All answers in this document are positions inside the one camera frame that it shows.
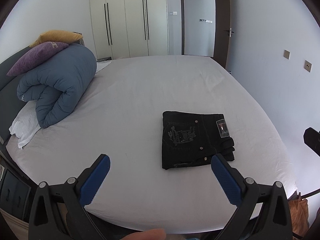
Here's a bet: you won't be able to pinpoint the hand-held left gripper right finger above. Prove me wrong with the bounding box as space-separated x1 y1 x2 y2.
211 153 293 240

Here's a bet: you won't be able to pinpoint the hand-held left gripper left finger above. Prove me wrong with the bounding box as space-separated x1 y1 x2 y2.
29 154 111 240

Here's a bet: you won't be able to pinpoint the black pants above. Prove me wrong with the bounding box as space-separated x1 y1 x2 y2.
161 111 235 170

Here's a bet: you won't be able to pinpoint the person's left hand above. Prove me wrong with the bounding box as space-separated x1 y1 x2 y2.
117 228 166 240

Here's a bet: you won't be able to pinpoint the orange bag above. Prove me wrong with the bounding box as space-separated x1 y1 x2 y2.
287 192 311 238

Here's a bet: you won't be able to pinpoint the white pillow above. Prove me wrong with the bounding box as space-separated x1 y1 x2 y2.
9 101 42 150
95 60 112 74

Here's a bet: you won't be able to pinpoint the white bed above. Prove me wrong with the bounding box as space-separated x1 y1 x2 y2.
5 55 299 233

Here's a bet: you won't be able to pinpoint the blue quilt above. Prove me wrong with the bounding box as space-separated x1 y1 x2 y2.
17 44 97 129

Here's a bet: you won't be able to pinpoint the dark grey headboard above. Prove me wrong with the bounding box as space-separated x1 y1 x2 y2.
0 45 38 145

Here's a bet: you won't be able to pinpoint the purple pillow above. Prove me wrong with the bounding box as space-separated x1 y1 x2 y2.
6 42 69 77

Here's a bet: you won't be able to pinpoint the yellow pillow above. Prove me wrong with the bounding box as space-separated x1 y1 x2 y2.
29 30 84 48

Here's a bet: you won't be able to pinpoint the brown door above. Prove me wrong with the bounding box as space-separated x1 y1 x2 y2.
214 0 232 69

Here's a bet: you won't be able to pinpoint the cream wardrobe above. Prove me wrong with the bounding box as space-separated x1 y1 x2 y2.
89 0 169 60

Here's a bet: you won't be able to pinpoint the dark door frame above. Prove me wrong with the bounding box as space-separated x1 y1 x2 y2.
179 0 218 57

